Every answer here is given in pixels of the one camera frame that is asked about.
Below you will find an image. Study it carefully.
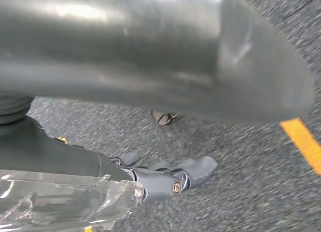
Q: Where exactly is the yellow floor tape square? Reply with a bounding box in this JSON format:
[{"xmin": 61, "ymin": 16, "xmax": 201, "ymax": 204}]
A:
[{"xmin": 230, "ymin": 0, "xmax": 321, "ymax": 177}]

